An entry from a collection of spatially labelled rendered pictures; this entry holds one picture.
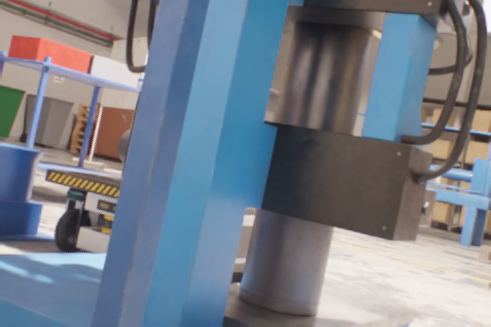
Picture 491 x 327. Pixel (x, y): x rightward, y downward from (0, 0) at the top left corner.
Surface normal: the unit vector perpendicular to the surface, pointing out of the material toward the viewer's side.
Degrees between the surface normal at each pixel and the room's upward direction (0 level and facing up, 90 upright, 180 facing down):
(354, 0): 90
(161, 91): 90
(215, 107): 90
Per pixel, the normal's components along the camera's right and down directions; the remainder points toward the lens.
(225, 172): 0.83, 0.16
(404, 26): -0.52, -0.13
